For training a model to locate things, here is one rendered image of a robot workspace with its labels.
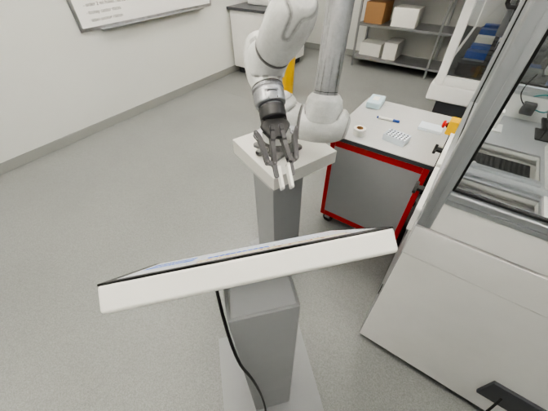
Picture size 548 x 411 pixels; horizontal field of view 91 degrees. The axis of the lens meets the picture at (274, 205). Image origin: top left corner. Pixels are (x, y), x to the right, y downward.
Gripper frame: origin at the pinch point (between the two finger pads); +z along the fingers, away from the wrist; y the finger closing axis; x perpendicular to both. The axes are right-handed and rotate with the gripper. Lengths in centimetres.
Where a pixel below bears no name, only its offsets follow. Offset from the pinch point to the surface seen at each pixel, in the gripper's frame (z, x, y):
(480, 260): 34, -3, 52
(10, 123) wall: -130, 209, -195
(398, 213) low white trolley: 18, 78, 86
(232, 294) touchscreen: 25.5, -12.2, -19.4
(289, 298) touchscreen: 28.9, -12.4, -7.4
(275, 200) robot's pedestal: -2, 69, 10
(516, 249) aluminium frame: 31, -11, 55
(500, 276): 39, -4, 56
